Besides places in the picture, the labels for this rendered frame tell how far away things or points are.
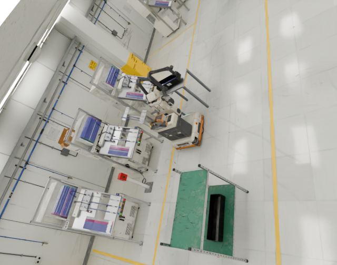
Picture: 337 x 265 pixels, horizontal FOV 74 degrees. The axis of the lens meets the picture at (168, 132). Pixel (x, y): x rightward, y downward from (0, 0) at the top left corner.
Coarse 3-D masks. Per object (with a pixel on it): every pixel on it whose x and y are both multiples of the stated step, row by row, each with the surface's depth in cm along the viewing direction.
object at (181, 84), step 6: (180, 72) 448; (186, 72) 436; (174, 84) 444; (180, 84) 428; (204, 84) 470; (168, 90) 449; (174, 90) 435; (186, 90) 428; (210, 90) 480; (204, 102) 457
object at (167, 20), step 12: (132, 0) 687; (144, 0) 681; (156, 0) 701; (168, 0) 701; (180, 0) 733; (144, 12) 716; (156, 12) 781; (168, 12) 724; (156, 24) 747; (168, 24) 739
